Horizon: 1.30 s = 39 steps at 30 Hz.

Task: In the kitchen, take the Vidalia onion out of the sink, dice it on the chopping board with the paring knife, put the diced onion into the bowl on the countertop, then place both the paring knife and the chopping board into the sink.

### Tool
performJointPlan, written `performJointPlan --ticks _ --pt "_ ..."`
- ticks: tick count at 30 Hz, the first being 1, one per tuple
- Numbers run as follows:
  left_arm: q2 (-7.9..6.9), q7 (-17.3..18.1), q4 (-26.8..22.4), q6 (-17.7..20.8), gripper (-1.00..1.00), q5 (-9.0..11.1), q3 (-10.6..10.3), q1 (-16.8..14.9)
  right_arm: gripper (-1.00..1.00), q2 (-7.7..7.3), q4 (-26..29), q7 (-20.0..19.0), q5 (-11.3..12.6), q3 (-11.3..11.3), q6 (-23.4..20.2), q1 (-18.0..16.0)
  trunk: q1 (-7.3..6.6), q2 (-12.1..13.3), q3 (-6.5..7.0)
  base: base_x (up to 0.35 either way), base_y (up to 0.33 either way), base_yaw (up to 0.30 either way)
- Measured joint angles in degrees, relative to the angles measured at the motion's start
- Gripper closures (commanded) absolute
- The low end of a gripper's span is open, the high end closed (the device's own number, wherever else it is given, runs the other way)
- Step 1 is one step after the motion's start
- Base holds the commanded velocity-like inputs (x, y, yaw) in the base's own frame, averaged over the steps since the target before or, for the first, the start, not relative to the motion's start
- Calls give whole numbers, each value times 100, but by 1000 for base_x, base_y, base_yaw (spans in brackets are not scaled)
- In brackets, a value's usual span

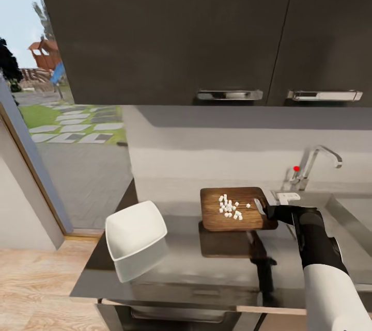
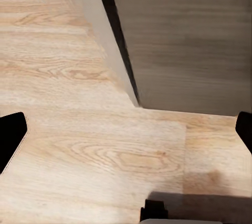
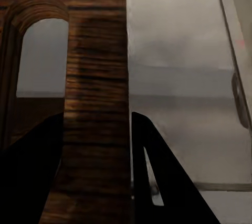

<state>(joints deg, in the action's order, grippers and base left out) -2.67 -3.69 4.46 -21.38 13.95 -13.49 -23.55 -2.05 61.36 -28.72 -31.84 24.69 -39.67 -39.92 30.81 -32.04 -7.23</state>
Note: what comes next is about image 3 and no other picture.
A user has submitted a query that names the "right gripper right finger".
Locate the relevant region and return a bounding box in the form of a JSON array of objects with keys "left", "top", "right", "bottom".
[{"left": 131, "top": 112, "right": 221, "bottom": 224}]

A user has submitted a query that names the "cutting board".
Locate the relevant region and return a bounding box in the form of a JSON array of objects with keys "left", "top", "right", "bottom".
[{"left": 0, "top": 0, "right": 132, "bottom": 224}]

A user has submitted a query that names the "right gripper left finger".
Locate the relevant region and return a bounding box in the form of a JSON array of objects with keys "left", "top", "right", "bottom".
[{"left": 0, "top": 113, "right": 64, "bottom": 224}]

